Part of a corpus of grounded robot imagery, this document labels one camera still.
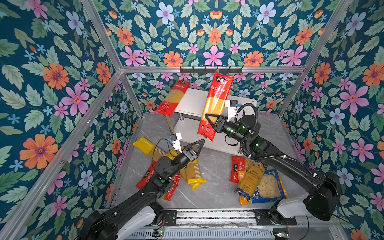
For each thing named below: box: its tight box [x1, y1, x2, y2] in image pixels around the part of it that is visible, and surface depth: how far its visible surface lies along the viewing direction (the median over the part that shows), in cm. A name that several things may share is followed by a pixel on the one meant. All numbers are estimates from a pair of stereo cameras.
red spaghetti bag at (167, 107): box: [155, 80, 191, 117], surface depth 78 cm
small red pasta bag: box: [229, 156, 247, 184], surface depth 88 cm
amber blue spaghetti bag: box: [235, 162, 265, 202], surface depth 78 cm
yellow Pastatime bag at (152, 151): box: [133, 136, 169, 162], surface depth 100 cm
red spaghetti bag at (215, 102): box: [197, 71, 234, 142], surface depth 62 cm
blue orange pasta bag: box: [240, 168, 289, 206], surface depth 80 cm
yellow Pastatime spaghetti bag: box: [180, 159, 206, 192], surface depth 86 cm
